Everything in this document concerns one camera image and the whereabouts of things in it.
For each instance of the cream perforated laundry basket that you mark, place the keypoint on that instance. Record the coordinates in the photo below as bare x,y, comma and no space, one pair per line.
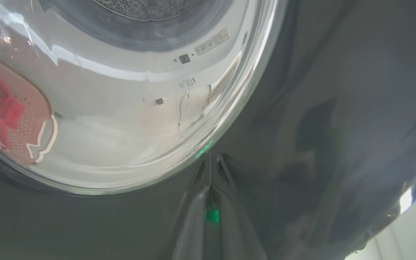
34,108

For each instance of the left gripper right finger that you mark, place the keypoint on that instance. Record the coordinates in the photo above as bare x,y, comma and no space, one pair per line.
235,224

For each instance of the glass washer door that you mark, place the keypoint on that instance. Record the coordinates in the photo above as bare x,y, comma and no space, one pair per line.
338,108

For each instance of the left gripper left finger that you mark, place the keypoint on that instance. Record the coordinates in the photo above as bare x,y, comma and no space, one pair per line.
191,224

